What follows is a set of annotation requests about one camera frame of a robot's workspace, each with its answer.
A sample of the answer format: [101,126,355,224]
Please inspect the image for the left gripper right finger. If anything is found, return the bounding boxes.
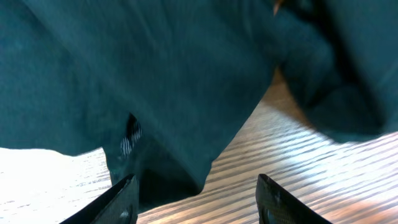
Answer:
[256,174,331,224]

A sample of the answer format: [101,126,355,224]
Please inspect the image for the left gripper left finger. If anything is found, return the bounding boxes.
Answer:
[60,174,139,224]

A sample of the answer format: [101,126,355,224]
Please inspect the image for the black shorts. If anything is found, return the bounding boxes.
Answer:
[1,0,397,211]

